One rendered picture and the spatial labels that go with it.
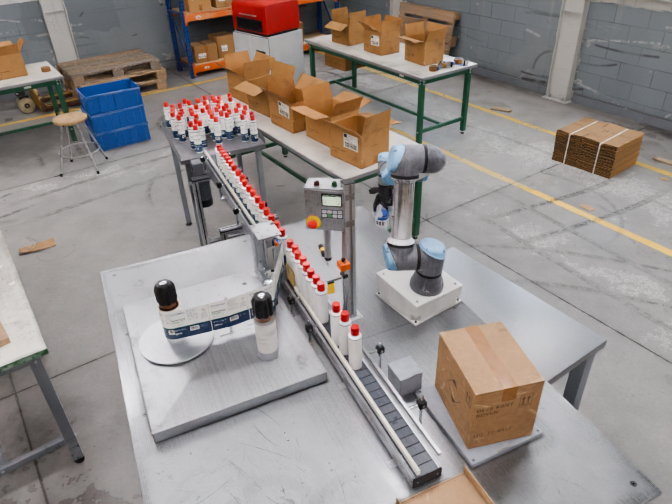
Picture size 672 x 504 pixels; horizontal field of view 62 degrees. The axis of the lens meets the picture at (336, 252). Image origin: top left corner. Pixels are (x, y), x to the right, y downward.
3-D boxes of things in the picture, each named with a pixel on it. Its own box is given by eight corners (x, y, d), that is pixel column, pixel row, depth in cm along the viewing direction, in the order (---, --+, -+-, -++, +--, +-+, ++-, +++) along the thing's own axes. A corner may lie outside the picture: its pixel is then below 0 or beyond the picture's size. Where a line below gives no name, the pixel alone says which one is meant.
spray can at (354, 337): (346, 363, 221) (345, 324, 209) (358, 359, 223) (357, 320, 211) (352, 372, 217) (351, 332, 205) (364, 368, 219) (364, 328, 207)
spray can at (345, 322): (337, 349, 228) (335, 310, 216) (348, 345, 229) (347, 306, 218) (342, 357, 224) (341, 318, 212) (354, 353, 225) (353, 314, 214)
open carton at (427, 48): (393, 60, 617) (394, 25, 597) (424, 54, 636) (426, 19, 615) (417, 69, 588) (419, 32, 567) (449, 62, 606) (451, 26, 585)
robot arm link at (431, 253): (446, 276, 241) (451, 251, 233) (415, 277, 240) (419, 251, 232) (439, 260, 251) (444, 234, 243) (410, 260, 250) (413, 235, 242)
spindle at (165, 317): (164, 334, 237) (149, 279, 221) (185, 327, 240) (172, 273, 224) (168, 347, 230) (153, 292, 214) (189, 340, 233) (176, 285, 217)
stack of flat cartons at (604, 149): (549, 159, 577) (555, 129, 559) (578, 144, 604) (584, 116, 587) (609, 179, 534) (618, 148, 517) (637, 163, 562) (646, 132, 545)
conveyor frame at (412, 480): (254, 242, 306) (253, 235, 303) (273, 237, 310) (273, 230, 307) (412, 489, 180) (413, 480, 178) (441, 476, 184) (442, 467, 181)
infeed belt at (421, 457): (257, 240, 306) (256, 234, 304) (271, 237, 309) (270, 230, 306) (416, 485, 180) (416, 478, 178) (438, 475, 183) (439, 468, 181)
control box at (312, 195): (310, 217, 236) (308, 176, 226) (350, 220, 234) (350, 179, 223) (305, 230, 228) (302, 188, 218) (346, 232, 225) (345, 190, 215)
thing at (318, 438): (101, 275, 288) (100, 272, 287) (361, 208, 338) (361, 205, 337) (192, 757, 128) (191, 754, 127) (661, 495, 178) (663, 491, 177)
